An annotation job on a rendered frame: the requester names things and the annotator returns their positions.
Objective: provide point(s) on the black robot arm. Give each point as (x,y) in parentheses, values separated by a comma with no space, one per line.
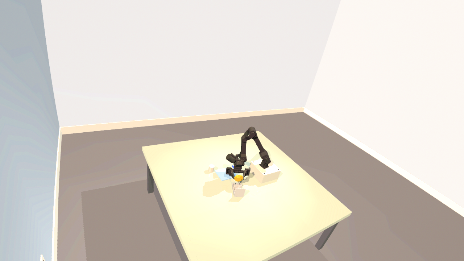
(239,162)

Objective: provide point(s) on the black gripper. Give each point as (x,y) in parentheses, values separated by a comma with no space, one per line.
(231,171)

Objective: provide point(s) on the beige dish rack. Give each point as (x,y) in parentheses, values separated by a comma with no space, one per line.
(238,191)

